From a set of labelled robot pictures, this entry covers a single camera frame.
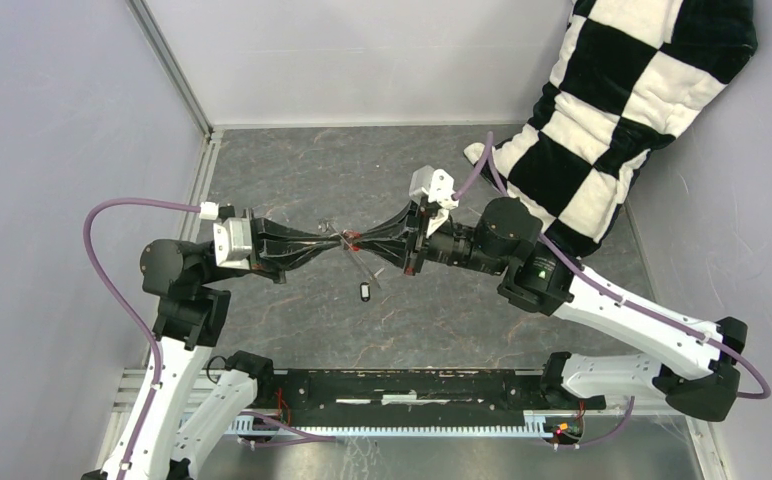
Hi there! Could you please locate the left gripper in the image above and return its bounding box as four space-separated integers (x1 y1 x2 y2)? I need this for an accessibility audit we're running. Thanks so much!
199 203 342 282

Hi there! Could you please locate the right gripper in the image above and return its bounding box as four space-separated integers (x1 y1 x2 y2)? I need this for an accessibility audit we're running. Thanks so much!
353 199 508 277

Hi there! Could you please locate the large metal keyring plate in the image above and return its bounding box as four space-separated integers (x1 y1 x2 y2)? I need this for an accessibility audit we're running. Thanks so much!
318 218 381 289

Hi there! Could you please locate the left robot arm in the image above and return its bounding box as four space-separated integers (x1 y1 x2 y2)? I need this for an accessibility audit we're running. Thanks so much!
83 198 340 479

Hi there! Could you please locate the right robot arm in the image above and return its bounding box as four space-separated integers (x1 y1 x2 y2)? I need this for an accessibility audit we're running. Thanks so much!
348 198 747 422

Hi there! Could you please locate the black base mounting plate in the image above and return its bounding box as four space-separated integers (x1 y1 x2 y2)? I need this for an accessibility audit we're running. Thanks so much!
246 369 607 429

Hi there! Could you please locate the black and white checkered blanket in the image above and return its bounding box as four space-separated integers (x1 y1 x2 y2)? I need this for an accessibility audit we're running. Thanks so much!
482 0 758 257

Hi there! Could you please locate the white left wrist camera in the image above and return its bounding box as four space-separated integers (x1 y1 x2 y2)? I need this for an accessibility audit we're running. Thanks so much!
213 217 253 270

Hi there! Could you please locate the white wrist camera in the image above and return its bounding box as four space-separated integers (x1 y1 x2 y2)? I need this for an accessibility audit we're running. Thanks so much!
213 217 253 270
408 165 459 209

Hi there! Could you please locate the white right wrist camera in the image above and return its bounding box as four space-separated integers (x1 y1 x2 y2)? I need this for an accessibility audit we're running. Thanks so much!
408 165 459 209

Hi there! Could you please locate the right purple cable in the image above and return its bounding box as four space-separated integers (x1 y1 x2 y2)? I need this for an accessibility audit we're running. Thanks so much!
450 131 772 452

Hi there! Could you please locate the purple cable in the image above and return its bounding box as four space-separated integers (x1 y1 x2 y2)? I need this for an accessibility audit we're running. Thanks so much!
82 197 338 480
450 131 772 452

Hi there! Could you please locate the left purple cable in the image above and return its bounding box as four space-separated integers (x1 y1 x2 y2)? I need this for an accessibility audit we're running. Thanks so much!
82 197 338 480

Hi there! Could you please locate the aluminium frame rail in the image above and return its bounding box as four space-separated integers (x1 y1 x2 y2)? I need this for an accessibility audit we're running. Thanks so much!
112 368 714 417

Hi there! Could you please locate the white slotted cable duct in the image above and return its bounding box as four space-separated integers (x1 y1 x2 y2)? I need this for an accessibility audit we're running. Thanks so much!
225 415 552 440

